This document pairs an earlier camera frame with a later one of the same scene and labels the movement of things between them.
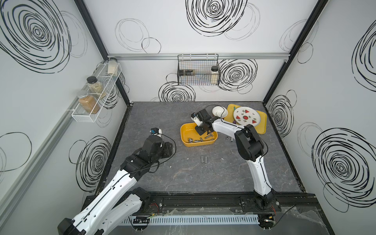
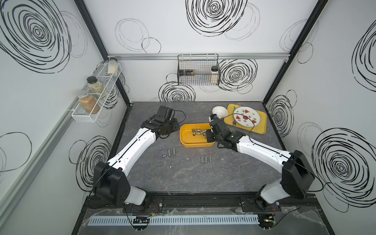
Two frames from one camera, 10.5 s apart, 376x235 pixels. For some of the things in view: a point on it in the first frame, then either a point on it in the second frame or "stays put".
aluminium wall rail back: [159, 55] stays put
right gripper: [197, 129] -> [208, 132]
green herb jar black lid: [95, 87] stays put
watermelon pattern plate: [246, 115] stays put
